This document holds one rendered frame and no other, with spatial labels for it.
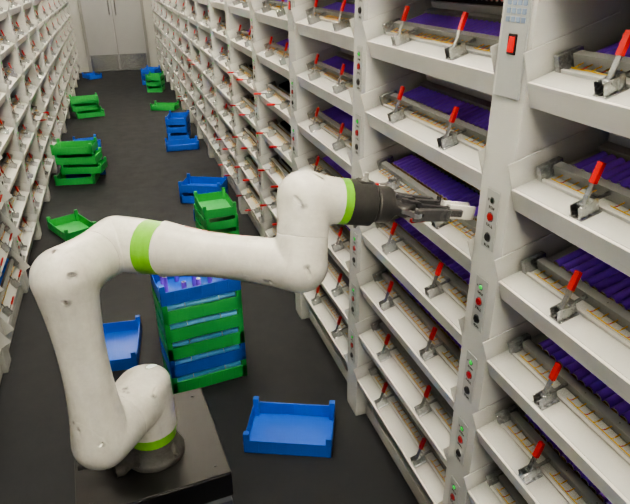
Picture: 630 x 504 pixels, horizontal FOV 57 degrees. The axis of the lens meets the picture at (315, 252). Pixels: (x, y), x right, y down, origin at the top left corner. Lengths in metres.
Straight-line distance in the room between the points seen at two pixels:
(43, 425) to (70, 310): 1.26
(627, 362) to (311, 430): 1.37
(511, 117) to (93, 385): 0.97
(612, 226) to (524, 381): 0.40
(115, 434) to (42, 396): 1.21
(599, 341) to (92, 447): 1.01
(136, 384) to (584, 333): 0.98
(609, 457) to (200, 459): 0.96
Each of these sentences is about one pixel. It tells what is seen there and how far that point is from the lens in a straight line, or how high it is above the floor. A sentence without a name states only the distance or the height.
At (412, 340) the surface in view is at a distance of 1.66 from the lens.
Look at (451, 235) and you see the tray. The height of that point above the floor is 0.94.
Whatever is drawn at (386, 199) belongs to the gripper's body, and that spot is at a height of 1.08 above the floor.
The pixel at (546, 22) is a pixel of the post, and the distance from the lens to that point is 1.09.
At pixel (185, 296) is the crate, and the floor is 0.42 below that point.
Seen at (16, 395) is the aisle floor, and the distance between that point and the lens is 2.62.
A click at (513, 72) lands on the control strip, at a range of 1.11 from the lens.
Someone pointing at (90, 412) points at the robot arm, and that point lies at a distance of 1.34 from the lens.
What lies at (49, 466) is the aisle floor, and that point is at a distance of 2.26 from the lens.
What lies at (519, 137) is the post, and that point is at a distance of 1.10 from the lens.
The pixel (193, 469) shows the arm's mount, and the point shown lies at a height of 0.36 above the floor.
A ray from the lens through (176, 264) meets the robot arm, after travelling 1.21.
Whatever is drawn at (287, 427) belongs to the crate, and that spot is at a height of 0.00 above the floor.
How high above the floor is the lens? 1.48
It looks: 26 degrees down
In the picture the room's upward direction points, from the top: 1 degrees counter-clockwise
